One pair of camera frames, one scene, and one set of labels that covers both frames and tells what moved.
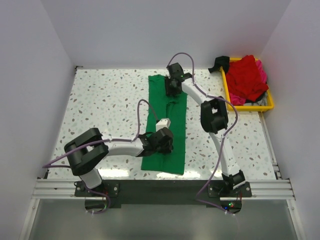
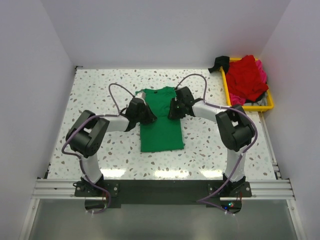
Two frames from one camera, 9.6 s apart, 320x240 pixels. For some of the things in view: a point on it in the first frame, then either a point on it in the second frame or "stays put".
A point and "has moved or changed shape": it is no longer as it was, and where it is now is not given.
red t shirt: [244, 79] stays put
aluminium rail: [258, 189] stays put
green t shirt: [160, 106] has moved or changed shape
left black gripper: [168, 149] -> [150, 116]
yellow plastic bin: [243, 108] stays put
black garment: [222, 61] stays put
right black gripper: [169, 91] -> [173, 114]
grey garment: [263, 102] stays put
